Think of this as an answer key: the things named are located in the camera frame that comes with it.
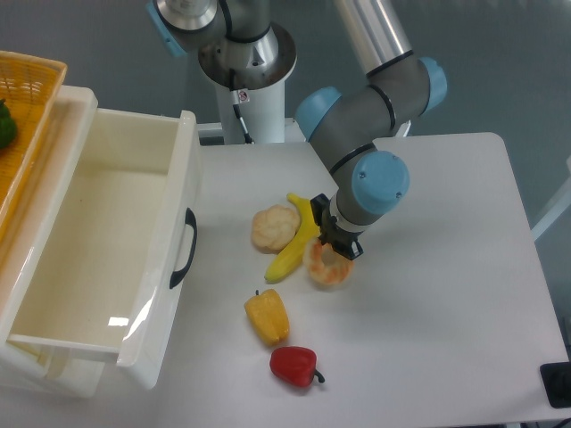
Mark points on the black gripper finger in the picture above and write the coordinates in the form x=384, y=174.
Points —
x=350, y=250
x=320, y=211

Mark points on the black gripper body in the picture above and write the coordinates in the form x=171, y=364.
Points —
x=338, y=233

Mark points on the orange glazed ring donut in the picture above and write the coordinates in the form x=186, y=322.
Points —
x=325, y=267

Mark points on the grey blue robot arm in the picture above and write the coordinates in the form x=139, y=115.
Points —
x=340, y=129

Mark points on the yellow banana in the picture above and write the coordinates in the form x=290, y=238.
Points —
x=290, y=258

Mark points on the pale cream swirl donut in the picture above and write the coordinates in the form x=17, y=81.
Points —
x=274, y=228

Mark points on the yellow bell pepper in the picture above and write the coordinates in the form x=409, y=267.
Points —
x=268, y=317

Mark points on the red bell pepper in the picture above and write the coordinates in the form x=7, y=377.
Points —
x=296, y=366

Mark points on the white plastic drawer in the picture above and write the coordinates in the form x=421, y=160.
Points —
x=101, y=289

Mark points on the black device at edge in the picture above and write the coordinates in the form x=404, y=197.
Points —
x=556, y=381

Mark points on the orange woven basket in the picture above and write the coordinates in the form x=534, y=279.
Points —
x=29, y=85

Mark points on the green bell pepper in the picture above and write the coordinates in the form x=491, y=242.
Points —
x=8, y=130

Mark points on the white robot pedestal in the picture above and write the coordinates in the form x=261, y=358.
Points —
x=250, y=85

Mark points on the black drawer handle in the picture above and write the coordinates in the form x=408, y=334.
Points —
x=186, y=249

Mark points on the white frame bar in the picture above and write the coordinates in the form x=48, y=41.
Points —
x=557, y=204

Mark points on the white drawer cabinet frame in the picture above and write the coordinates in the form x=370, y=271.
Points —
x=44, y=369

